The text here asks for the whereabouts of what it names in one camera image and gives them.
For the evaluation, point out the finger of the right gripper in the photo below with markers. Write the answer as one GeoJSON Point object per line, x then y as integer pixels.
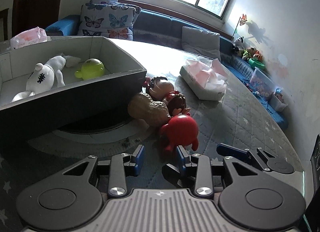
{"type": "Point", "coordinates": [248, 156]}

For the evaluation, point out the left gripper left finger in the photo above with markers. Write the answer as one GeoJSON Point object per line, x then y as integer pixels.
{"type": "Point", "coordinates": [121, 166]}

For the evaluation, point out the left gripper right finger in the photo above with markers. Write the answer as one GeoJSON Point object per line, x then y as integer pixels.
{"type": "Point", "coordinates": [196, 166]}

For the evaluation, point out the red round toy figure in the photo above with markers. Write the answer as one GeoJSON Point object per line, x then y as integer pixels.
{"type": "Point", "coordinates": [180, 130]}

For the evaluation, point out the green round toy figure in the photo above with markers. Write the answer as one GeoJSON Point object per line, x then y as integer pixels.
{"type": "Point", "coordinates": [90, 69]}

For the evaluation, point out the grey quilted mat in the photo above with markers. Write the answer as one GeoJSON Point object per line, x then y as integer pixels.
{"type": "Point", "coordinates": [57, 180]}

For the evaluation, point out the clear plastic toy bin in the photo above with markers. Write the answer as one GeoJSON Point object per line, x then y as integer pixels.
{"type": "Point", "coordinates": [262, 83]}

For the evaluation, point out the peanut shaped toy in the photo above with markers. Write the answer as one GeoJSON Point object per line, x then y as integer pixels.
{"type": "Point", "coordinates": [154, 113]}

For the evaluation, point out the small red brown doll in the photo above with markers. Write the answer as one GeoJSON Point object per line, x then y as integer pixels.
{"type": "Point", "coordinates": [176, 103]}

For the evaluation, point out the white open storage box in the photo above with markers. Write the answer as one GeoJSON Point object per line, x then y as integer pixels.
{"type": "Point", "coordinates": [72, 84]}

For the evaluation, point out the pink tissue pack near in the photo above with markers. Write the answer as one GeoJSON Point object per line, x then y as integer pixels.
{"type": "Point", "coordinates": [208, 83]}

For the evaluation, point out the pink tissue pack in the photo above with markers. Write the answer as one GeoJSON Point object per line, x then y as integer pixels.
{"type": "Point", "coordinates": [208, 83]}
{"type": "Point", "coordinates": [28, 37]}

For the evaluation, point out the plush toys pile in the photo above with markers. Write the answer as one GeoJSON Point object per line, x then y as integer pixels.
{"type": "Point", "coordinates": [251, 54]}

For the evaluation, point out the brown haired doll figure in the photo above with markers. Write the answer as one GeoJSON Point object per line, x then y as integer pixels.
{"type": "Point", "coordinates": [158, 87]}

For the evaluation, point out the grey cushion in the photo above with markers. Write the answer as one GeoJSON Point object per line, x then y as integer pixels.
{"type": "Point", "coordinates": [201, 41]}

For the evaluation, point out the white plush doll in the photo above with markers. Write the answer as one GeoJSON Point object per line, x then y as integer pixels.
{"type": "Point", "coordinates": [44, 75]}

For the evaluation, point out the blue sofa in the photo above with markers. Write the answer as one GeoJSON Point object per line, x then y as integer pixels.
{"type": "Point", "coordinates": [156, 28]}

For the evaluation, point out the butterfly print pillow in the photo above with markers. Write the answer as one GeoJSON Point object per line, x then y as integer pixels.
{"type": "Point", "coordinates": [108, 19]}

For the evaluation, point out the pink tissue pack far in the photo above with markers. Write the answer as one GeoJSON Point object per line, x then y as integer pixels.
{"type": "Point", "coordinates": [28, 37]}

